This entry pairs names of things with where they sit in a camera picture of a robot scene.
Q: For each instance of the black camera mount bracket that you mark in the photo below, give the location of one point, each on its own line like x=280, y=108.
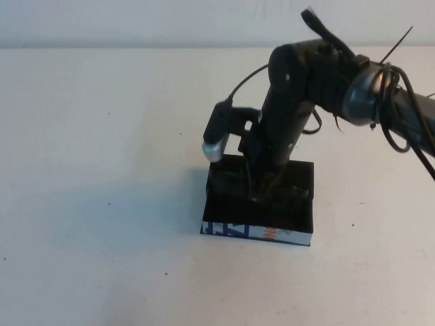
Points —
x=245, y=119

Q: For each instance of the black zip tie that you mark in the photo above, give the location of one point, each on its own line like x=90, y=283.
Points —
x=396, y=45

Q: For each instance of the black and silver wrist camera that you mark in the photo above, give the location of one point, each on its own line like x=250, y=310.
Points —
x=216, y=136

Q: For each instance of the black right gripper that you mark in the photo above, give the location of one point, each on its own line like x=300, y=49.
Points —
x=278, y=136

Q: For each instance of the black printed open glasses case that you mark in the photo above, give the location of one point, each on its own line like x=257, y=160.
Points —
x=234, y=217

